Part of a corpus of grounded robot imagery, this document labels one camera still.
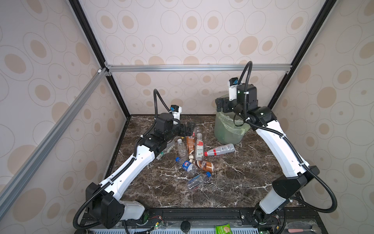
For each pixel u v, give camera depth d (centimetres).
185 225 62
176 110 64
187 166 87
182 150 98
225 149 95
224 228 69
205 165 87
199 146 95
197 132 106
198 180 86
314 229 71
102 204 38
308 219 73
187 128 66
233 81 59
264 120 47
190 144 97
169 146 96
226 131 90
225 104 62
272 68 90
